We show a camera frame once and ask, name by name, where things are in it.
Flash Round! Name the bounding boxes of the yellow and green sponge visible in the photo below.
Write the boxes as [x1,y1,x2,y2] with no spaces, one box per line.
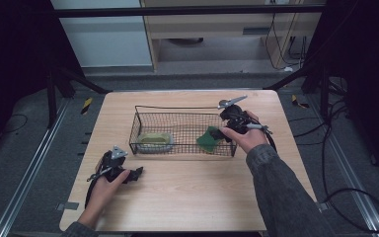
[195,125,227,153]

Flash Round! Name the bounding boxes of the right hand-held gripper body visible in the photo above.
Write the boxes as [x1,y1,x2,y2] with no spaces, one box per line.
[217,95,255,134]

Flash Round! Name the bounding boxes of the white cabinet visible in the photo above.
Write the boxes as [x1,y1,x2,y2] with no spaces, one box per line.
[50,0,153,69]

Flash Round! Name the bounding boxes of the metal floor rail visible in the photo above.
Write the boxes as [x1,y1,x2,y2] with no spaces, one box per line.
[304,94,379,237]
[0,98,71,237]

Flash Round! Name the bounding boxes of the green soap dish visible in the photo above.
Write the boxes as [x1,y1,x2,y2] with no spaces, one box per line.
[135,131,175,154]

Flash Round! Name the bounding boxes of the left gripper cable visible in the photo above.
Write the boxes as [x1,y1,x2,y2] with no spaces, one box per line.
[84,166,114,209]

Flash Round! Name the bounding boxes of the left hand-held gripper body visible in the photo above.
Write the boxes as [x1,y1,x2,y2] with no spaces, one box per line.
[95,145,129,184]

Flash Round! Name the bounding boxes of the black cables under desk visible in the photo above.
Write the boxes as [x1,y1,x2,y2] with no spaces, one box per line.
[264,12,311,72]

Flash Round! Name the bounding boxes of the dark curtain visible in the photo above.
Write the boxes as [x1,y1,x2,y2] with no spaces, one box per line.
[304,0,379,181]
[0,0,84,160]

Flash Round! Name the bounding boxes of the black horizontal bar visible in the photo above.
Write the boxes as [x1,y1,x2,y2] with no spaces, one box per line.
[52,4,326,19]

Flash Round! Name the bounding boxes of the black wire mesh basket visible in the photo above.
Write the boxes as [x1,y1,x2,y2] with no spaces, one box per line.
[128,105,239,158]

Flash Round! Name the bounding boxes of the person's left hand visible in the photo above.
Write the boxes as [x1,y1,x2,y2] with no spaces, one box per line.
[86,169,132,213]

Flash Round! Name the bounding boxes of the thin black floor cable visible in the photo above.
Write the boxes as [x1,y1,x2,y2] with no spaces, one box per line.
[0,113,30,135]

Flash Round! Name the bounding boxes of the light wooden desk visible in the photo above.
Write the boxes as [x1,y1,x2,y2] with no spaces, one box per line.
[139,0,324,72]

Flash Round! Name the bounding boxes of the long black floor cable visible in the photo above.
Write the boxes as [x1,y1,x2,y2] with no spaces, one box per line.
[288,98,379,234]

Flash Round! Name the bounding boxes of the black metal stand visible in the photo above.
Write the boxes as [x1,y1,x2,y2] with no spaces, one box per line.
[262,60,332,120]
[44,61,114,130]

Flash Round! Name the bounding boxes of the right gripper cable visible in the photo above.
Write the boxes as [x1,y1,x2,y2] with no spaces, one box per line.
[245,121,278,154]

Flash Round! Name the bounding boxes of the person's right hand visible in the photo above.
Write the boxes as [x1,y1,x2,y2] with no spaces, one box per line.
[219,110,269,155]

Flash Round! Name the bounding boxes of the yellow and black tape strip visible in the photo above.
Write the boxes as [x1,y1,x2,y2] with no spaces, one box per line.
[290,94,311,110]
[80,96,94,116]

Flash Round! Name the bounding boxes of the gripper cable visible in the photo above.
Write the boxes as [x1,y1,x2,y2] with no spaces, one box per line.
[84,166,114,209]
[245,121,278,154]

